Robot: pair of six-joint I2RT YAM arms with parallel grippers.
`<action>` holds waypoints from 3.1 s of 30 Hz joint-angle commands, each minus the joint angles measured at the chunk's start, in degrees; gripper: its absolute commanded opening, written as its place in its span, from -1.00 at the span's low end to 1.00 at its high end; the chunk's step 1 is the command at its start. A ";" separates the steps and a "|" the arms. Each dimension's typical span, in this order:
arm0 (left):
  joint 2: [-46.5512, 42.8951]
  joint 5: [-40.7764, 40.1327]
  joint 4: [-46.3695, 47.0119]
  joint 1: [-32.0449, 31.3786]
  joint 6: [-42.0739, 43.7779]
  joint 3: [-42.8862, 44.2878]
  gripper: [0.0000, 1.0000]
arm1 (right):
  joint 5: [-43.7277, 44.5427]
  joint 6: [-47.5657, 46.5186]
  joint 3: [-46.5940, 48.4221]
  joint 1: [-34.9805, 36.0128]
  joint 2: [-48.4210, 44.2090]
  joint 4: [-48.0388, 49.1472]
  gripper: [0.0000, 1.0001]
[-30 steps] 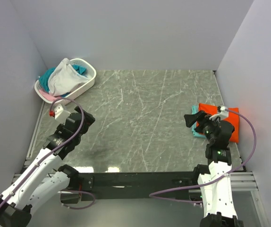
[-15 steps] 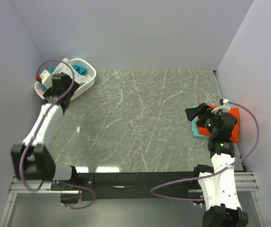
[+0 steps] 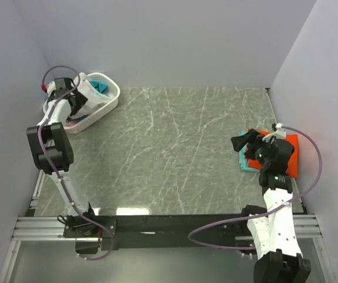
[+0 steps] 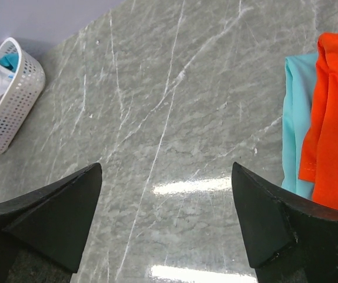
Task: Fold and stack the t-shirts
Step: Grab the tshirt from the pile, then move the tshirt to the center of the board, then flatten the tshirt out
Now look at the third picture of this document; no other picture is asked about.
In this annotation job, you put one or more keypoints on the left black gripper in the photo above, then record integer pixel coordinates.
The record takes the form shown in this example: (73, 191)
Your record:
(79, 101)

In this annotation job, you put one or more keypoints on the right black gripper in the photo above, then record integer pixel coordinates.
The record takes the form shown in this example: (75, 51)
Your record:
(238, 141)

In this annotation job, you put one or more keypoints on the white t shirt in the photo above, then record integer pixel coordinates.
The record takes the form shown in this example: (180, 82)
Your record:
(95, 99)

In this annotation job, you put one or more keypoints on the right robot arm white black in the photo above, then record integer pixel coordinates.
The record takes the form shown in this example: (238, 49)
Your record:
(279, 257)

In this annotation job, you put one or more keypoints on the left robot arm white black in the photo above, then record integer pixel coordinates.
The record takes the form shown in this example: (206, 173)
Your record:
(52, 152)

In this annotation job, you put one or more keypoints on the folded light teal t shirt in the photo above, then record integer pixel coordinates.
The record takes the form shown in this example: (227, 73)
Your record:
(246, 164)

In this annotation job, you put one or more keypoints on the pink t shirt in basket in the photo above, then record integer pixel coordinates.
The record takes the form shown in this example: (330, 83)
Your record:
(73, 122)

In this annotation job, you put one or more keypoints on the teal t shirt in basket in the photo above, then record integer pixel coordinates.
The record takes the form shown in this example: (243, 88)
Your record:
(100, 86)

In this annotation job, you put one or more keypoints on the white plastic laundry basket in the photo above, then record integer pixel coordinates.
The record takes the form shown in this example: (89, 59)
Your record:
(58, 111)

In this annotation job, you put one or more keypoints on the folded orange t shirt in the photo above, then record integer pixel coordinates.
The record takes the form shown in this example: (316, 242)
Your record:
(292, 169)

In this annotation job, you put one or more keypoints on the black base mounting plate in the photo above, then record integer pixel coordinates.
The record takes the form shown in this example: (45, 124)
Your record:
(104, 233)

